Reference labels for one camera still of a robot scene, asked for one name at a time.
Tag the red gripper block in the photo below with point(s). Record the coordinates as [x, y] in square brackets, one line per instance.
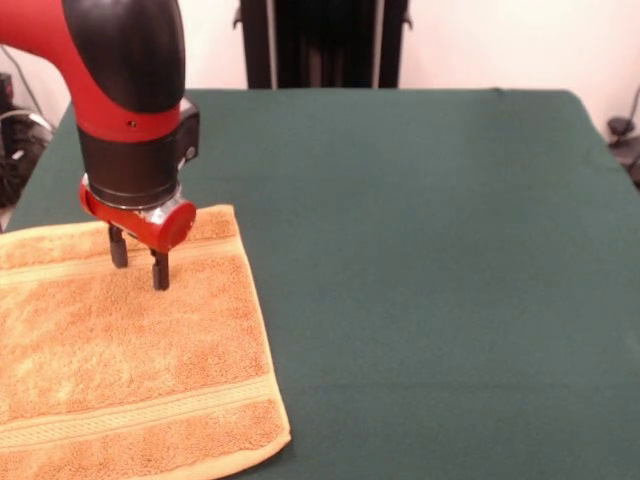
[165, 230]

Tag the tan terry towel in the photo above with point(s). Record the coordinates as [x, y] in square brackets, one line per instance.
[125, 375]

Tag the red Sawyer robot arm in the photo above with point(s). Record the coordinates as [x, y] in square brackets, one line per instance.
[125, 75]

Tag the black equipment bag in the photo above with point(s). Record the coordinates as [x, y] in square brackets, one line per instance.
[20, 160]

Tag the small black box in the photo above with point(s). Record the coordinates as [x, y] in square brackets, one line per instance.
[5, 90]

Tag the dark green table cloth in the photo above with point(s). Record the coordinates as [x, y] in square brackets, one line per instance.
[450, 250]

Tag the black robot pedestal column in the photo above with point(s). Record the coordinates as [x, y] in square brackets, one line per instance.
[325, 45]

